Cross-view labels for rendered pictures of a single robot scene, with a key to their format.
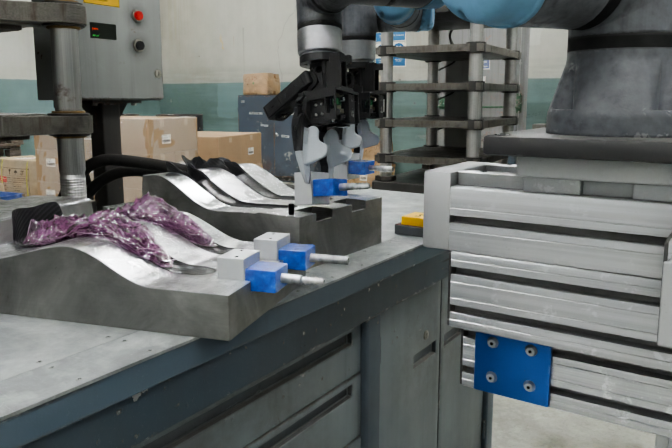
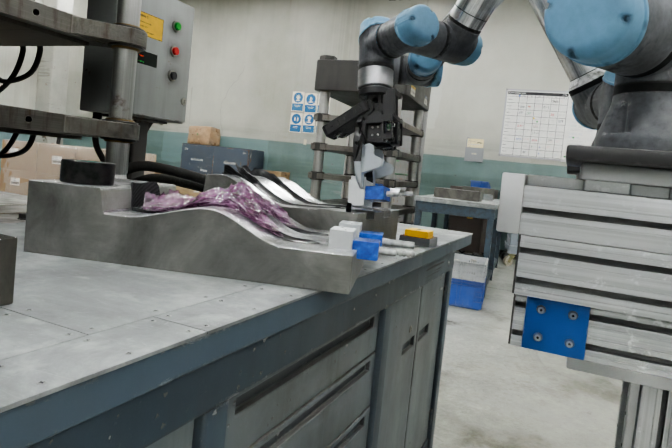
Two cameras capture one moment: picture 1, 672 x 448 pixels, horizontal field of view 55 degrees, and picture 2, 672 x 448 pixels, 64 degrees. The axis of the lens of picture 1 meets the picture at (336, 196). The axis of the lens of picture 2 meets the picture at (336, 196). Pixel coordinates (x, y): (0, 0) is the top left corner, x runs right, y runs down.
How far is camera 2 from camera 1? 0.30 m
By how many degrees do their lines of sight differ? 11
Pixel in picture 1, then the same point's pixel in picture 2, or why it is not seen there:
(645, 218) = not seen: outside the picture
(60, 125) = (115, 130)
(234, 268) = (344, 238)
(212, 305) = (337, 264)
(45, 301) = (178, 256)
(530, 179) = (590, 182)
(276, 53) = (219, 111)
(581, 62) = (633, 100)
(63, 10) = (131, 33)
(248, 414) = (316, 371)
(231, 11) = not seen: hidden behind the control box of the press
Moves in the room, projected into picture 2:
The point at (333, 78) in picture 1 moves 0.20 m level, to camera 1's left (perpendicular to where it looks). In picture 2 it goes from (388, 108) to (291, 96)
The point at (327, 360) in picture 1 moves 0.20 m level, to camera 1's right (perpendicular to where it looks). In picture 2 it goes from (360, 336) to (451, 341)
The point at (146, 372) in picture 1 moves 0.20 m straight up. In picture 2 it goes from (290, 313) to (305, 158)
